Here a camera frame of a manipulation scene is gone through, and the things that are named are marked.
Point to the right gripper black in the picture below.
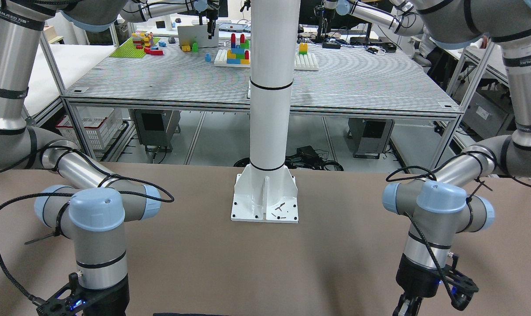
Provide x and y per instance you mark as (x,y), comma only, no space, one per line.
(112,299)

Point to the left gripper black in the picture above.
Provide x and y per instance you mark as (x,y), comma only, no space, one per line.
(417,277)

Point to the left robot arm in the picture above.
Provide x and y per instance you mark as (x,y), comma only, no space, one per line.
(437,205)

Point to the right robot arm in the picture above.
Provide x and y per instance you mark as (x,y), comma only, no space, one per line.
(93,209)

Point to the white plastic basket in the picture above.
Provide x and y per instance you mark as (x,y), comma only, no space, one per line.
(100,125)

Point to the grey slatted table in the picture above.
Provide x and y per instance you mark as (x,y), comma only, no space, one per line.
(350,82)

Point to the green building block baseplate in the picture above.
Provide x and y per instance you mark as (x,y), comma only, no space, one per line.
(131,49)

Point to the white block tray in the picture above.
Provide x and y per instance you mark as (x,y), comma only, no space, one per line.
(235,57)

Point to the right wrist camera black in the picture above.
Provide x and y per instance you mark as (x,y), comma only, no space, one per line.
(68,301)

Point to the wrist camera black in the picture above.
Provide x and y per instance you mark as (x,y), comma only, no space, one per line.
(460,287)
(68,301)

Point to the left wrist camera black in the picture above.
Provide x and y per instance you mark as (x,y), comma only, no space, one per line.
(460,287)

